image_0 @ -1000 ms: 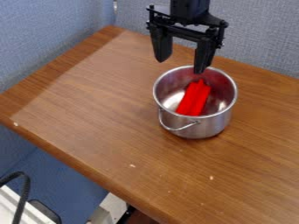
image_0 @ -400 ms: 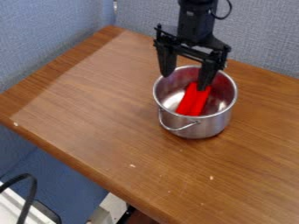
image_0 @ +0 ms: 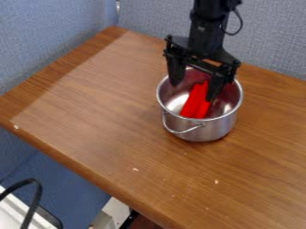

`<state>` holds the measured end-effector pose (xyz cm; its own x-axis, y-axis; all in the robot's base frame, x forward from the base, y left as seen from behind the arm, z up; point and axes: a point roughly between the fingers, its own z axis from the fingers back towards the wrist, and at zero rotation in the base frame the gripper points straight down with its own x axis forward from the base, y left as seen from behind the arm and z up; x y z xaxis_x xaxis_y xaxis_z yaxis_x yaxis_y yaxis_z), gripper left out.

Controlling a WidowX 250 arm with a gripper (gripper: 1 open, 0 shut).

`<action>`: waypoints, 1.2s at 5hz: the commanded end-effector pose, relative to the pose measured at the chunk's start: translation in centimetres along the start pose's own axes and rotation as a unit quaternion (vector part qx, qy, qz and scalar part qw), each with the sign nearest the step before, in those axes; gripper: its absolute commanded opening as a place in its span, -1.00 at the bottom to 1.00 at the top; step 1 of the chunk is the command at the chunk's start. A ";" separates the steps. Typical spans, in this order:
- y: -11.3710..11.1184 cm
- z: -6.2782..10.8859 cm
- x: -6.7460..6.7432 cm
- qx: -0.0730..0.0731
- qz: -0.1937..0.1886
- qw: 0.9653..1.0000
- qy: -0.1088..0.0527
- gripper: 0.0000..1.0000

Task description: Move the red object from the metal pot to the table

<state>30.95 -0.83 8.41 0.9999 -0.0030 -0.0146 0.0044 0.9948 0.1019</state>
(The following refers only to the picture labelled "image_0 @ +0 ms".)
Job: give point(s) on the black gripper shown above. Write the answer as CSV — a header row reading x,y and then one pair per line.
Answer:
x,y
218,63

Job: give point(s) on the red block object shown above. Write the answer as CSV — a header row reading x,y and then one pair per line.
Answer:
x,y
197,106

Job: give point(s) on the metal pot with handle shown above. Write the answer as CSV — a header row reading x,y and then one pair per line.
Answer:
x,y
205,128

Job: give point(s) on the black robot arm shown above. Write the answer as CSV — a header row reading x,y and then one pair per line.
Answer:
x,y
214,19

